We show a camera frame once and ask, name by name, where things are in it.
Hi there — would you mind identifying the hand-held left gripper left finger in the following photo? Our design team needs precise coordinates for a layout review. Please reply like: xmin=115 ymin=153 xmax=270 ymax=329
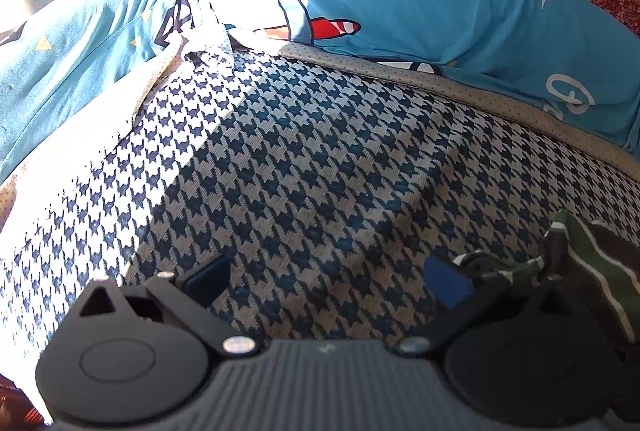
xmin=75 ymin=253 xmax=261 ymax=358

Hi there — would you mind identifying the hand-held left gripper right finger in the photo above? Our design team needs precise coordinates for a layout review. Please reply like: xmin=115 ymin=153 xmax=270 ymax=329
xmin=396 ymin=253 xmax=583 ymax=358

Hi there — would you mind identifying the green brown striped shirt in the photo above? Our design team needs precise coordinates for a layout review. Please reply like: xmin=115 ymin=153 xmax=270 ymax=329
xmin=452 ymin=208 xmax=640 ymax=349

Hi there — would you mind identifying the houndstooth bed blanket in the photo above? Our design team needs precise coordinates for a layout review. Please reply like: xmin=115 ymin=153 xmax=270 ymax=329
xmin=0 ymin=48 xmax=640 ymax=422

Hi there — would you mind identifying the blue cartoon pillow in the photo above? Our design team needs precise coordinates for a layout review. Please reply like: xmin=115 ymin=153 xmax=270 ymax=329
xmin=252 ymin=0 xmax=640 ymax=151

